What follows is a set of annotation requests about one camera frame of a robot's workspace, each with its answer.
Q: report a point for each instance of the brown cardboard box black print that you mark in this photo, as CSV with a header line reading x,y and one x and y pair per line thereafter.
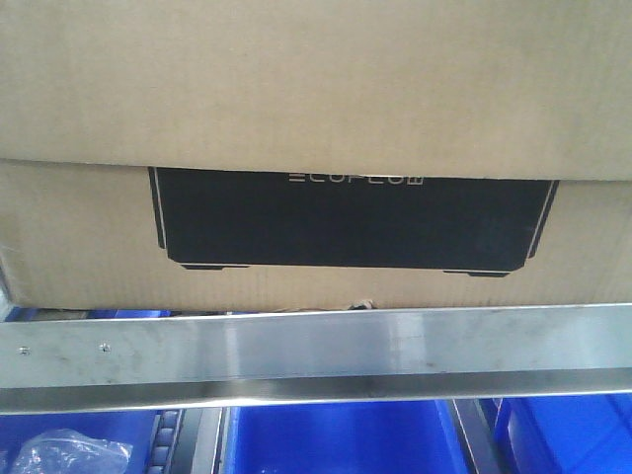
x,y
268,155

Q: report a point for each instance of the blue plastic bin middle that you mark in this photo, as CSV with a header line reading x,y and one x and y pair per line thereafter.
x,y
366,437

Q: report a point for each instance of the blue plastic bin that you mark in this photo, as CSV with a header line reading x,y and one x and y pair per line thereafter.
x,y
151,434
562,434
366,437

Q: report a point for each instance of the grey metal divider right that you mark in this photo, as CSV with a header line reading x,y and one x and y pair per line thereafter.
x,y
475,436

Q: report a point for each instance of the grey metal divider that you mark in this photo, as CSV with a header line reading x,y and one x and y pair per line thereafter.
x,y
475,436
199,442

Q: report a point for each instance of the grey metal divider left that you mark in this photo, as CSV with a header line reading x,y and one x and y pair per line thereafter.
x,y
199,442

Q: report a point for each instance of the blue plastic bin left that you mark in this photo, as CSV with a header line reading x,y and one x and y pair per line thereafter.
x,y
151,434

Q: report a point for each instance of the blue plastic bin right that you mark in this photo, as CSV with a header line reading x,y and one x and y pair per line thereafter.
x,y
562,434

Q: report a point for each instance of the clear plastic bag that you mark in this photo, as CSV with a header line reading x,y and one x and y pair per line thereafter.
x,y
68,451

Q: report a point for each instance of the steel shelf front rail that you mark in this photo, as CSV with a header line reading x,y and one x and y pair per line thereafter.
x,y
314,357

